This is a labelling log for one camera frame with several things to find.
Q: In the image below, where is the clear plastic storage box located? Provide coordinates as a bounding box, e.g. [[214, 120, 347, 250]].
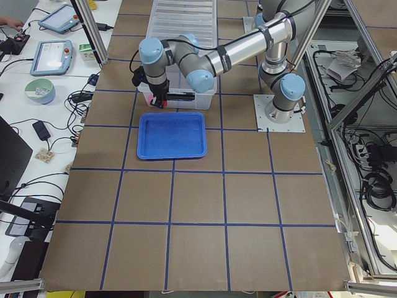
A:
[[132, 42, 217, 110]]

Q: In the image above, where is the blue plastic tray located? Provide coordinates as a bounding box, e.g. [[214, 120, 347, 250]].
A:
[[136, 112, 207, 160]]

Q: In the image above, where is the aluminium frame post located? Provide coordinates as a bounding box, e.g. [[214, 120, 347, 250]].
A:
[[71, 0, 109, 65]]

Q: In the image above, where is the teach pendant far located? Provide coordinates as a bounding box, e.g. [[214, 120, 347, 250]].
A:
[[38, 4, 79, 34]]

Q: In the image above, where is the clear plastic box lid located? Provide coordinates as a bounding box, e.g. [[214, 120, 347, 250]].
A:
[[146, 0, 218, 48]]

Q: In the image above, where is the green white carton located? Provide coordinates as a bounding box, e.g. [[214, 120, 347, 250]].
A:
[[78, 43, 96, 61]]

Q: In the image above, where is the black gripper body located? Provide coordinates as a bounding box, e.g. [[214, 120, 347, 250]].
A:
[[147, 79, 169, 100]]

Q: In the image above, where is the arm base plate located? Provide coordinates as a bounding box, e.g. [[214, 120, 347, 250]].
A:
[[253, 94, 305, 133]]

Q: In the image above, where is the teach pendant near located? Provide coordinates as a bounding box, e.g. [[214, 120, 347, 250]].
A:
[[30, 40, 73, 76]]

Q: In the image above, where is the yellow toy piece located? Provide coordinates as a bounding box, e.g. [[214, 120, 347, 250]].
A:
[[86, 0, 97, 10]]

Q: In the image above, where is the teach pendant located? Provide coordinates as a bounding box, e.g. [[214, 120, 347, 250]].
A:
[[30, 40, 73, 76], [38, 4, 79, 34]]

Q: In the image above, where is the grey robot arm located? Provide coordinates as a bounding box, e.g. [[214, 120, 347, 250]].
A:
[[132, 1, 320, 124]]

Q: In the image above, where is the black power adapter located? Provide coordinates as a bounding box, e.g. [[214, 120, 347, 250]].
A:
[[32, 120, 51, 141]]

